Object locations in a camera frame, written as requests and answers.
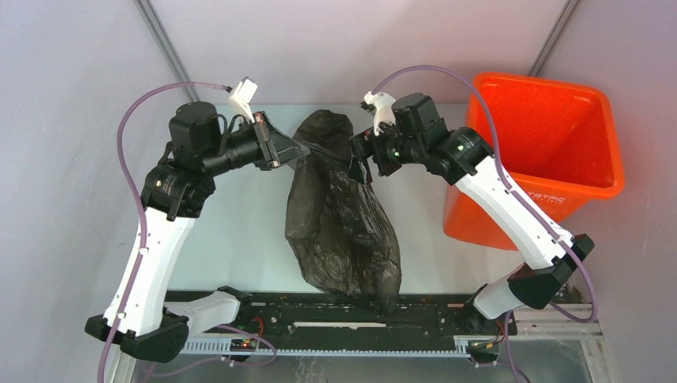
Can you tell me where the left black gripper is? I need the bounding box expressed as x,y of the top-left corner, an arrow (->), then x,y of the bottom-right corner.
203,110 -> 311,176

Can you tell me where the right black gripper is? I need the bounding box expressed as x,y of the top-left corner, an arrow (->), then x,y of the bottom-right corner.
346,116 -> 424,187

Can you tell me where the black plastic trash bag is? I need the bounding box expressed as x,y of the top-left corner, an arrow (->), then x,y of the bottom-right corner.
284,109 -> 402,314

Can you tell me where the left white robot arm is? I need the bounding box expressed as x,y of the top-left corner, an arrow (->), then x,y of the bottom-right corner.
85,101 -> 310,363

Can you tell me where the orange plastic trash bin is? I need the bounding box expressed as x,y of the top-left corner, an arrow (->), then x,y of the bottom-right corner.
473,73 -> 625,223

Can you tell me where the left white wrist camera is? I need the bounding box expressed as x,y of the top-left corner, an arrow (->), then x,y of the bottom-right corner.
226,77 -> 258,123

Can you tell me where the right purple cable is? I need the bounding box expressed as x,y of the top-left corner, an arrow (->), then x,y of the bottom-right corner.
372,65 -> 600,383

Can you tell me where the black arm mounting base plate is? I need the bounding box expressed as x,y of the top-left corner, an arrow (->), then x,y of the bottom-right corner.
232,292 -> 517,353

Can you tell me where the grey cable duct strip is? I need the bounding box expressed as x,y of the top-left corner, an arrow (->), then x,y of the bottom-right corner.
180,338 -> 470,357

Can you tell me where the aluminium frame rail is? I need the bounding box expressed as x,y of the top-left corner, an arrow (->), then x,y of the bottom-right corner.
122,301 -> 604,339

